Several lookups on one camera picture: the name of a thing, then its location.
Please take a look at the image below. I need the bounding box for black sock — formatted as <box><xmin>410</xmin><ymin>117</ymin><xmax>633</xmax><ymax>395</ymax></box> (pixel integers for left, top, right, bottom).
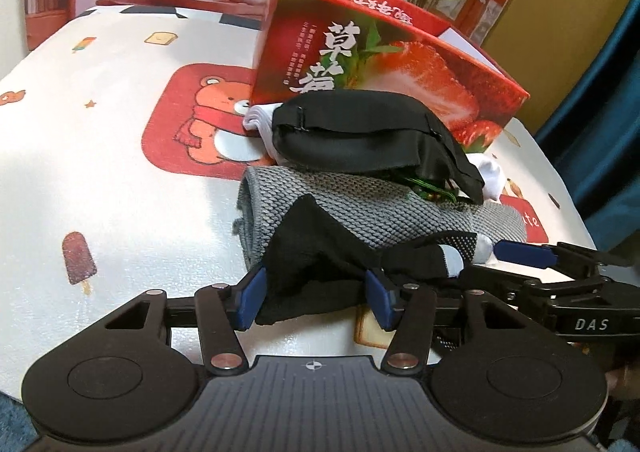
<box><xmin>256</xmin><ymin>195</ymin><xmax>478</xmax><ymax>325</ymax></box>

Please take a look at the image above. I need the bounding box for black eye mask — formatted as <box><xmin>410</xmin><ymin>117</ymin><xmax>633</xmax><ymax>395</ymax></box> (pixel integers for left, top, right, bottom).
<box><xmin>272</xmin><ymin>90</ymin><xmax>484</xmax><ymax>204</ymax></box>

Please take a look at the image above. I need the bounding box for green zongzi pouch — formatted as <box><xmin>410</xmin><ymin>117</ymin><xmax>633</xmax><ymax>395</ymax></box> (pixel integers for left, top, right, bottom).
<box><xmin>405</xmin><ymin>178</ymin><xmax>459</xmax><ymax>204</ymax></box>

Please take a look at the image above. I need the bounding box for blue curtain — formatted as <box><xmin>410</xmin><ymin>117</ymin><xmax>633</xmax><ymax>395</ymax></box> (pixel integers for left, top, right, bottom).
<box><xmin>535</xmin><ymin>0</ymin><xmax>639</xmax><ymax>250</ymax></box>

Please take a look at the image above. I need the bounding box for grey knitted cloth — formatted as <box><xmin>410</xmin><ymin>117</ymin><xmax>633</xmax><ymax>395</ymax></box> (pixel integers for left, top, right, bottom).
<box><xmin>233</xmin><ymin>166</ymin><xmax>526</xmax><ymax>265</ymax></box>

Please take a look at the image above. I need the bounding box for red strawberry cardboard box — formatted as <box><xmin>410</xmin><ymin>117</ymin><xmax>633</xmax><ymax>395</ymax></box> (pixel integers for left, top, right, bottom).
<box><xmin>250</xmin><ymin>0</ymin><xmax>529</xmax><ymax>152</ymax></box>

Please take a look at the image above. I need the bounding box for white tied cloth roll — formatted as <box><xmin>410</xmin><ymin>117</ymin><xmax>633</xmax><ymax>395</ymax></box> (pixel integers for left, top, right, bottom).
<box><xmin>242</xmin><ymin>103</ymin><xmax>506</xmax><ymax>201</ymax></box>

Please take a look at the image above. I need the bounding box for cartoon bear table mat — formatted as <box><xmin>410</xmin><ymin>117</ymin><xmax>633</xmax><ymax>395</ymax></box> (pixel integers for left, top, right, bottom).
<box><xmin>1</xmin><ymin>6</ymin><xmax>592</xmax><ymax>397</ymax></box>

